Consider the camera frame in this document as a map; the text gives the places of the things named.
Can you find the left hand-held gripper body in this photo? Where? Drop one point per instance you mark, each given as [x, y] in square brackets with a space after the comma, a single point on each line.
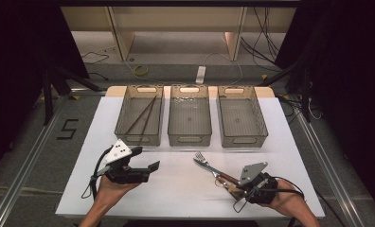
[117, 150]

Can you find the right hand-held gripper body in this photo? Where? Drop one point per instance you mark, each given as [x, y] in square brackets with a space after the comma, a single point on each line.
[253, 173]

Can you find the dark brown chopstick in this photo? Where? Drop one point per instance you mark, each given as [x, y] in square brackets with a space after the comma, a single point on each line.
[147, 121]
[141, 114]

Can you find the translucent grey plastic bin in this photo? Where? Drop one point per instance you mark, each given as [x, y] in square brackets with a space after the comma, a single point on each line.
[139, 116]
[241, 118]
[189, 116]

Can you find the person's left hand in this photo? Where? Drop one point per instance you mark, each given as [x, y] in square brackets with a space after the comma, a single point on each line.
[108, 192]

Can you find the person's right hand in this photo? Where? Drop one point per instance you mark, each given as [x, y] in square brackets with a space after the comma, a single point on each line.
[289, 201]

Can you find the black metal stand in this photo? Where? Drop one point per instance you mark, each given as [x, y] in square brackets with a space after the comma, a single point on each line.
[48, 94]
[305, 94]

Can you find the beige wooden shelf unit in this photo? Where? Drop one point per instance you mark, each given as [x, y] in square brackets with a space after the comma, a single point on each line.
[176, 19]

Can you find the silver metal floor rail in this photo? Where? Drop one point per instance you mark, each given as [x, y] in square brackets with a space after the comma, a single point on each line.
[24, 170]
[327, 170]

